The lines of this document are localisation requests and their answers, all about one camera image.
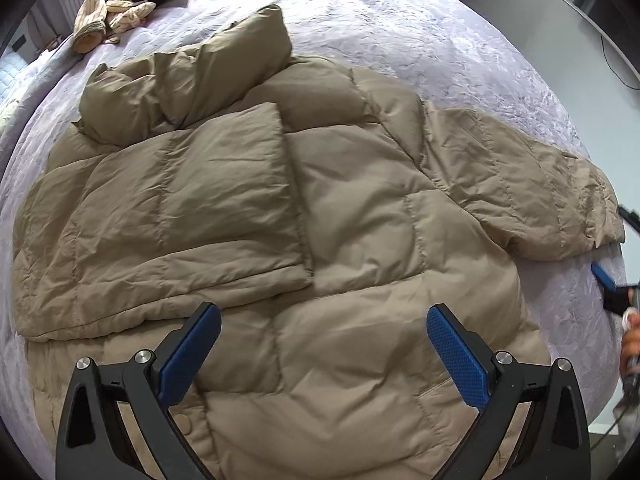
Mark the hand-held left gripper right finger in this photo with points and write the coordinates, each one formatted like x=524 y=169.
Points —
x=457 y=355

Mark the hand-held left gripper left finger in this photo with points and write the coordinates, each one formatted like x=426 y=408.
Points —
x=192 y=350

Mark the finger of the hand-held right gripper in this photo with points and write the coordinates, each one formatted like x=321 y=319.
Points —
x=606 y=276
x=629 y=216

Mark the tan puffer jacket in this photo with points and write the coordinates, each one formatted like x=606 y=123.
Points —
x=280 y=240

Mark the person's right hand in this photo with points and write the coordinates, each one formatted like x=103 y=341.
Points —
x=631 y=342

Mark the lavender quilted bedspread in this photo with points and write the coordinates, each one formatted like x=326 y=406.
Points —
x=425 y=35

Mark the white quilted pillow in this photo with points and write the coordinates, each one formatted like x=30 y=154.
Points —
x=12 y=72

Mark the beige striped garment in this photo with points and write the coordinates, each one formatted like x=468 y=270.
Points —
x=107 y=10

